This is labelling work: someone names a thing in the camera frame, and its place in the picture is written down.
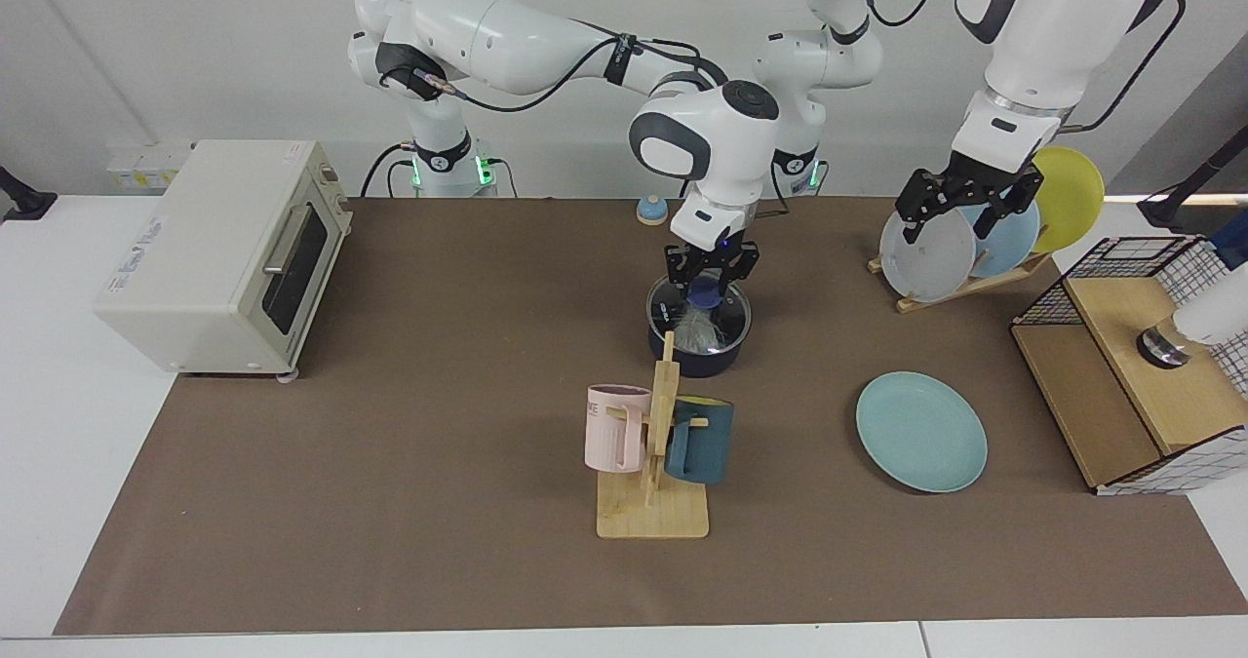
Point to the brown table cloth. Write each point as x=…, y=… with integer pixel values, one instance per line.
x=487, y=561

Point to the dark teal cup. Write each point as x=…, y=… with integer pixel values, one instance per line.
x=704, y=444

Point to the glass lid with blue knob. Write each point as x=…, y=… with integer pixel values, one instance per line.
x=736, y=322

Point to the black stand foot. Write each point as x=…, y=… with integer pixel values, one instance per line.
x=1170, y=210
x=29, y=202

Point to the small blue round thing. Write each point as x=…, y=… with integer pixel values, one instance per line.
x=652, y=212

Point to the teal plate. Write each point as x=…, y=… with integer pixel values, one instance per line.
x=921, y=432

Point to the white wall socket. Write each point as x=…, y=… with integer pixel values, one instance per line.
x=146, y=166

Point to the yellow plate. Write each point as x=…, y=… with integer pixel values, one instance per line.
x=1072, y=200

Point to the grey plate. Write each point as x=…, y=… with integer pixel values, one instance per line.
x=926, y=268

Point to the wooden cup stand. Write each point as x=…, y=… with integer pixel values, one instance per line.
x=653, y=517

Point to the pink cup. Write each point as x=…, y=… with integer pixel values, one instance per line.
x=609, y=434

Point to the light blue plate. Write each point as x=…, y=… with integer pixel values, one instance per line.
x=1009, y=249

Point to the pale toaster oven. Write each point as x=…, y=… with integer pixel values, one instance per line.
x=185, y=278

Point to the white vermicelli bundle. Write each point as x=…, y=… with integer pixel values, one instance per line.
x=697, y=331

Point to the wooden plate rack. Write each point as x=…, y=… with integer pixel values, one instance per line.
x=975, y=288

